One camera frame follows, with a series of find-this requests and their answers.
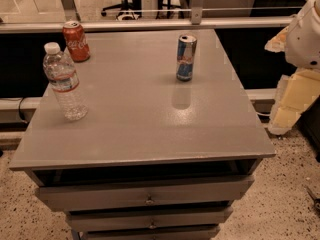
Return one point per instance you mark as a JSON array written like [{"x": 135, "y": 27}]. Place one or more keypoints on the top grey drawer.
[{"x": 143, "y": 194}]

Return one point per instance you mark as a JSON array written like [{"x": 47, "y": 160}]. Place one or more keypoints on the middle grey drawer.
[{"x": 150, "y": 219}]

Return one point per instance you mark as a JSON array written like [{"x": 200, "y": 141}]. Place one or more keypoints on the red coca-cola can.
[{"x": 75, "y": 39}]

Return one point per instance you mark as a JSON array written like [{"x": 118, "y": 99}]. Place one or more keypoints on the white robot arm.
[{"x": 302, "y": 47}]

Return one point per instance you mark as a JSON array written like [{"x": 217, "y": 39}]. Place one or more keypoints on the grey drawer cabinet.
[{"x": 145, "y": 125}]

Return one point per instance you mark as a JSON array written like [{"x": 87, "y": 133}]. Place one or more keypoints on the metal railing beam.
[{"x": 152, "y": 25}]

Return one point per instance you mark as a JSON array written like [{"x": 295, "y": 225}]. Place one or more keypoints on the bottom grey drawer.
[{"x": 200, "y": 232}]

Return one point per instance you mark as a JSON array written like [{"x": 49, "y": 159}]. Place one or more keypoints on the clear plastic water bottle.
[{"x": 61, "y": 73}]

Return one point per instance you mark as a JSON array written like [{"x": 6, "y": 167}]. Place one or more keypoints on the red bull can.
[{"x": 186, "y": 49}]

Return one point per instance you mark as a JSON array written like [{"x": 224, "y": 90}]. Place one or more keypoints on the grey drawer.
[
  {"x": 143, "y": 194},
  {"x": 200, "y": 232},
  {"x": 150, "y": 219}
]

